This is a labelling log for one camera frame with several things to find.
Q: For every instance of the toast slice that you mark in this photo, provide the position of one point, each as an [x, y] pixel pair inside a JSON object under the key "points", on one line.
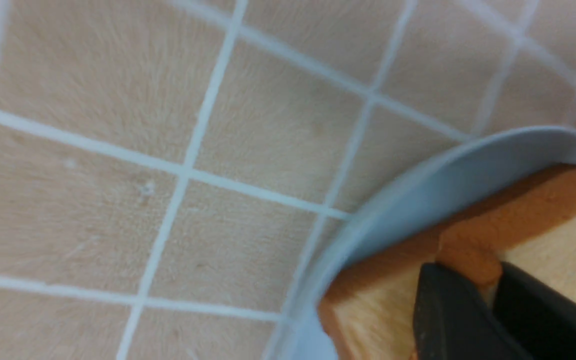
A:
{"points": [[536, 232], [368, 309]]}

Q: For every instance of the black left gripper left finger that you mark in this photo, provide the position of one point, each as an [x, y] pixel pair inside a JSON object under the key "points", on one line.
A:
{"points": [[451, 321]]}

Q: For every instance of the checkered beige tablecloth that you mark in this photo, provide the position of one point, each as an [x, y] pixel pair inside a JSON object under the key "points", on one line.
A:
{"points": [[170, 168]]}

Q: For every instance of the light blue plate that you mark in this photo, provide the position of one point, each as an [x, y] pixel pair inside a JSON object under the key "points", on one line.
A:
{"points": [[421, 197]]}

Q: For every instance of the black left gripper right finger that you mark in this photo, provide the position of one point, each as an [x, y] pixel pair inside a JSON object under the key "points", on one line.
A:
{"points": [[537, 317]]}

